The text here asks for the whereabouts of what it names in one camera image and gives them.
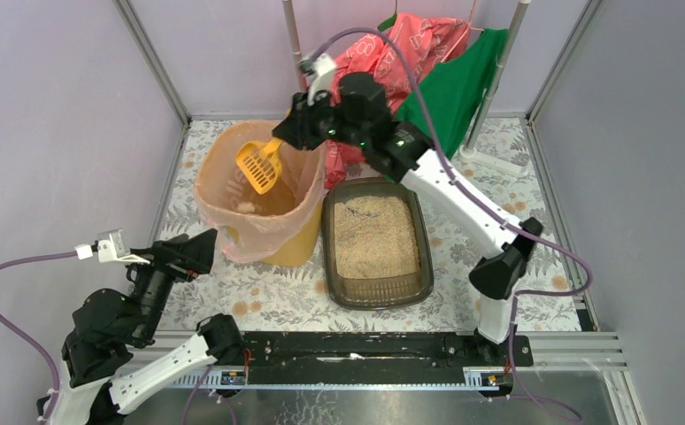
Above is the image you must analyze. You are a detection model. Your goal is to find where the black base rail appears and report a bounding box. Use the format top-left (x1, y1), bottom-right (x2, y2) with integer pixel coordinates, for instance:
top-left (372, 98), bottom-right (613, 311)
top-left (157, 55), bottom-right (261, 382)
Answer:
top-left (187, 312), bottom-right (535, 389)

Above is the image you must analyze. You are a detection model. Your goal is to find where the green t-shirt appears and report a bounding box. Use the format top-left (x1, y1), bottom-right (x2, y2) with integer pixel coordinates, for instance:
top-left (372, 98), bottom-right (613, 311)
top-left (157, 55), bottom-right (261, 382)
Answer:
top-left (419, 28), bottom-right (509, 158)

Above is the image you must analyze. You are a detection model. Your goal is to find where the pink plastic bin liner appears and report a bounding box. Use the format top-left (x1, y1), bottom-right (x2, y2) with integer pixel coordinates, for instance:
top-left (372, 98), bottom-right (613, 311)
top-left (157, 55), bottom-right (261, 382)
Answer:
top-left (193, 120), bottom-right (327, 265)

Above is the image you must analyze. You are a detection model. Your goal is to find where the yellow ribbed trash bin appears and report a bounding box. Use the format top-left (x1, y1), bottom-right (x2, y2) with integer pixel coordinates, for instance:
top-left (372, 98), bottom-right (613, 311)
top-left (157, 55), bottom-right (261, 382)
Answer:
top-left (193, 120), bottom-right (327, 268)

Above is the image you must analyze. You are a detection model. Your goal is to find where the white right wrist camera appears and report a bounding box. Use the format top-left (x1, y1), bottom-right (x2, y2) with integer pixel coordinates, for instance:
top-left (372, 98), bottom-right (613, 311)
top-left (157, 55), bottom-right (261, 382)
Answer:
top-left (299, 53), bottom-right (337, 106)

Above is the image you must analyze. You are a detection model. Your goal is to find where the grey translucent litter box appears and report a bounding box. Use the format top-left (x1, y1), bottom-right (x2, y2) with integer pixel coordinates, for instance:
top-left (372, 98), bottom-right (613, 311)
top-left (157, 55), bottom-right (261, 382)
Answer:
top-left (321, 178), bottom-right (434, 310)

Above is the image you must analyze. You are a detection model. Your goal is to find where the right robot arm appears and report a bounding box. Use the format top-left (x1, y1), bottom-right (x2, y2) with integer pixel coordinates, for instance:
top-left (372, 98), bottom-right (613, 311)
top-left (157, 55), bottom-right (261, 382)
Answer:
top-left (272, 72), bottom-right (543, 344)

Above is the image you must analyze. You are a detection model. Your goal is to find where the yellow litter scoop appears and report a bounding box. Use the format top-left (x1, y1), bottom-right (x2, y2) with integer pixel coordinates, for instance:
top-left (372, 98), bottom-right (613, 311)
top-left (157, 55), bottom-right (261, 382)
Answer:
top-left (235, 138), bottom-right (282, 195)

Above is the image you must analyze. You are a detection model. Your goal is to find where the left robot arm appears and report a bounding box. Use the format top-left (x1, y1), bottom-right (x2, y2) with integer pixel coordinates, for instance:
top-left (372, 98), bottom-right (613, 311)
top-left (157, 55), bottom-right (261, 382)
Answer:
top-left (36, 229), bottom-right (245, 424)

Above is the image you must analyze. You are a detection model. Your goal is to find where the beige cat litter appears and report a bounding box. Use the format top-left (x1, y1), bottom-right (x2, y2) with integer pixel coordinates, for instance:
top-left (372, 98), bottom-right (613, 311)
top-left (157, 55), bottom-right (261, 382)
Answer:
top-left (334, 196), bottom-right (420, 279)

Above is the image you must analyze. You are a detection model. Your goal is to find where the white slotted cable duct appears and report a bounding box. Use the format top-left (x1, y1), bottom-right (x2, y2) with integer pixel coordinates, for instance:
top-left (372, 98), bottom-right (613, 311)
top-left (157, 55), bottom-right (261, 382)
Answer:
top-left (120, 366), bottom-right (515, 391)

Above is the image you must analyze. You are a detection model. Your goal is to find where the pink patterned jacket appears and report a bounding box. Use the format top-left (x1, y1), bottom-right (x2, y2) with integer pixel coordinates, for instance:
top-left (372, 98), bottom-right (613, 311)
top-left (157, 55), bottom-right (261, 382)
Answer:
top-left (324, 13), bottom-right (469, 189)

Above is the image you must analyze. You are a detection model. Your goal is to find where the white clothes rack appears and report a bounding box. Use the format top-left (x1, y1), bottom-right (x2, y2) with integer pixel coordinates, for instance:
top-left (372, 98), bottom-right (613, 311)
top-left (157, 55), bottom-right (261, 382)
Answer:
top-left (283, 1), bottom-right (528, 177)

